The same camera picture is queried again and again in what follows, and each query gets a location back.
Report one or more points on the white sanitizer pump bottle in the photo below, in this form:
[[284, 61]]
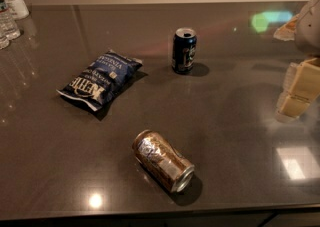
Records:
[[18, 9]]

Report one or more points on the orange soda can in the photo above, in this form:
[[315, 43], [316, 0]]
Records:
[[172, 170]]

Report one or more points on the dark blue soda can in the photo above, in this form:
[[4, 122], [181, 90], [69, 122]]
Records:
[[184, 49]]

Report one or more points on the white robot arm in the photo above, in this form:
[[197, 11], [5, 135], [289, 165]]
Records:
[[304, 30]]

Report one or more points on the clear plastic water bottle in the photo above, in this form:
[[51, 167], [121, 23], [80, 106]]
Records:
[[7, 23]]

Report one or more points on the blue Kettle chips bag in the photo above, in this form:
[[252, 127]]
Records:
[[102, 80]]

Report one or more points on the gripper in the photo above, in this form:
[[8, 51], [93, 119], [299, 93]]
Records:
[[310, 29]]

